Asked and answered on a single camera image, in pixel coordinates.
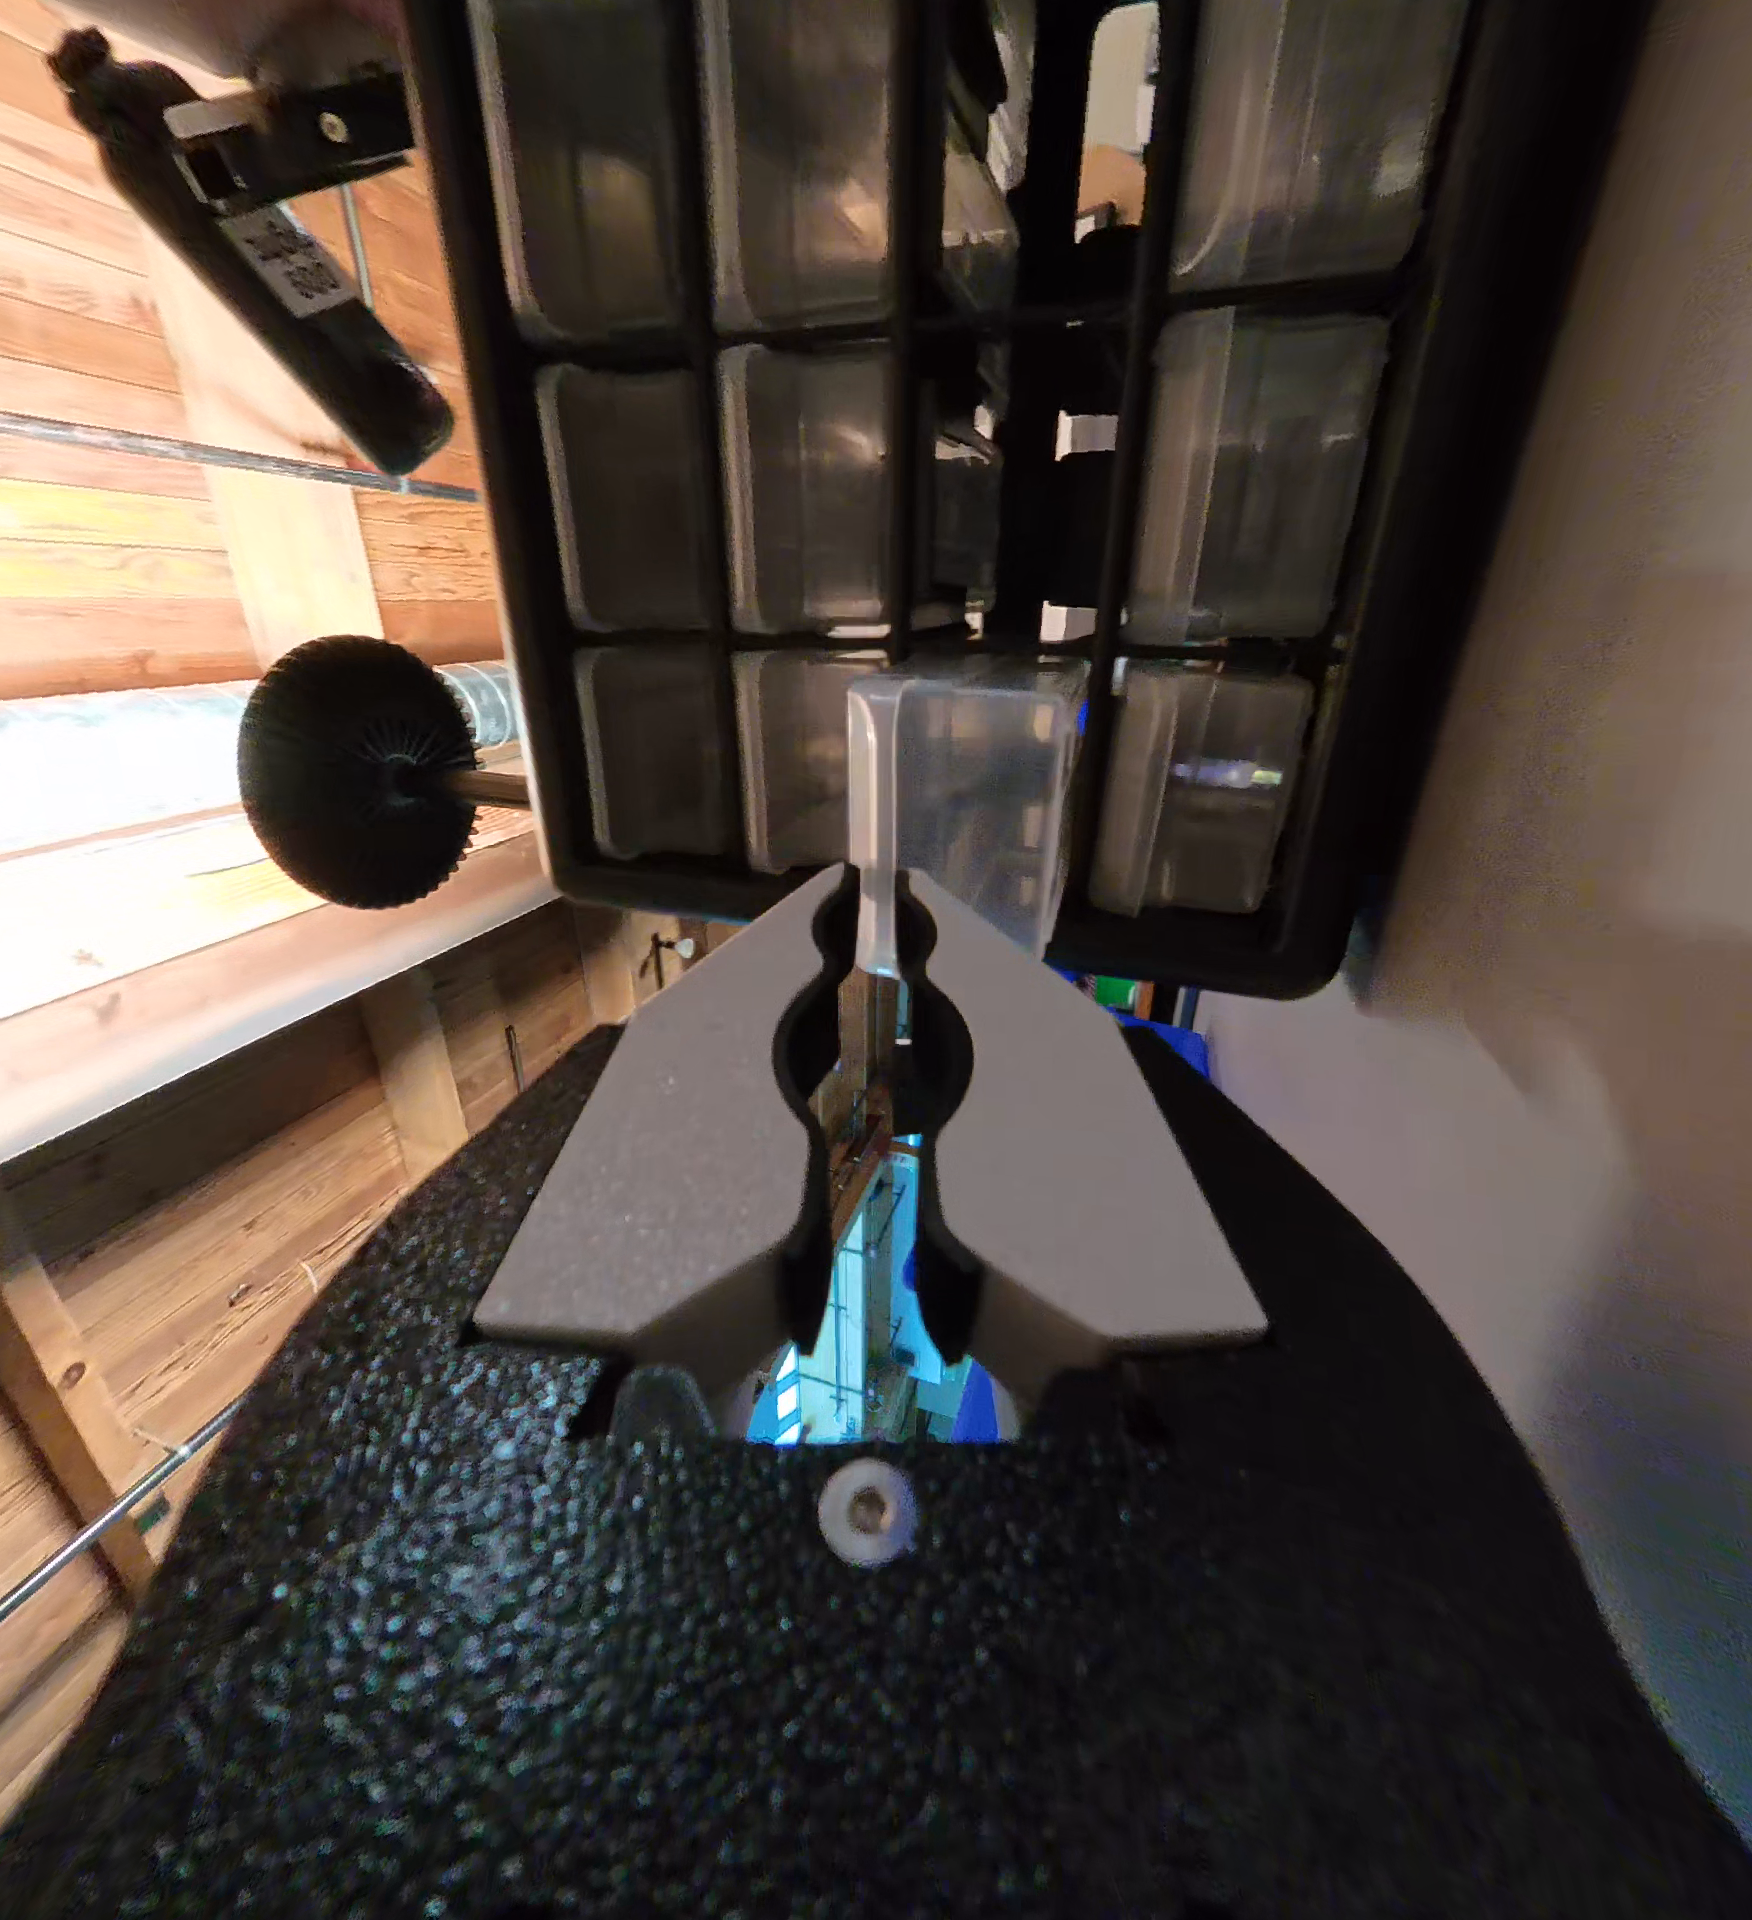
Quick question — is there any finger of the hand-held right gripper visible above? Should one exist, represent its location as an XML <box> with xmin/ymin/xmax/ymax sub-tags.
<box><xmin>164</xmin><ymin>75</ymin><xmax>420</xmax><ymax>204</ymax></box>

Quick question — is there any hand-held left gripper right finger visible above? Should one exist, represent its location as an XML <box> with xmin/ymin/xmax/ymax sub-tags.
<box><xmin>891</xmin><ymin>868</ymin><xmax>1270</xmax><ymax>1410</ymax></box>

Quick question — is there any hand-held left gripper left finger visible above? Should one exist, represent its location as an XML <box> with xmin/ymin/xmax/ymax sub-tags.
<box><xmin>472</xmin><ymin>861</ymin><xmax>876</xmax><ymax>1407</ymax></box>

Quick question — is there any clear plastic drawer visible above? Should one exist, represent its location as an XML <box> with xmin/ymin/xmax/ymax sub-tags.
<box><xmin>842</xmin><ymin>668</ymin><xmax>1091</xmax><ymax>976</ymax></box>

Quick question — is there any black drawer cabinet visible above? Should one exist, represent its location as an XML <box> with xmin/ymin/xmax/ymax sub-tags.
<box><xmin>408</xmin><ymin>0</ymin><xmax>1658</xmax><ymax>1004</ymax></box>

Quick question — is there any thin metal rod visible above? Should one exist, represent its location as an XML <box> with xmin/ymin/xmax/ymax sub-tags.
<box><xmin>0</xmin><ymin>397</ymin><xmax>479</xmax><ymax>496</ymax></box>

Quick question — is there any black round ceiling lamp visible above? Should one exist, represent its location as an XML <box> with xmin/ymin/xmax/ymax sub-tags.
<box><xmin>237</xmin><ymin>633</ymin><xmax>486</xmax><ymax>912</ymax></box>

